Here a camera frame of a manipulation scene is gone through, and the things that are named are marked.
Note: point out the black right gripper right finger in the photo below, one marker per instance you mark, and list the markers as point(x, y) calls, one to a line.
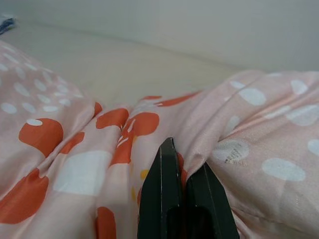
point(209, 194)

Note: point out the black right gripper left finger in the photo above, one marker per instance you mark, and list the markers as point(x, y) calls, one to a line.
point(159, 194)

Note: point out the pink pillow with orange spots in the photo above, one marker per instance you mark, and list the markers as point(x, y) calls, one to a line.
point(74, 154)

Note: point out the bed with cream sheet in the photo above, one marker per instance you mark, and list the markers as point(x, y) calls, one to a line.
point(119, 67)

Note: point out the blue and white cloth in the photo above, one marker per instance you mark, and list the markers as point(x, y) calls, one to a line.
point(6, 25)

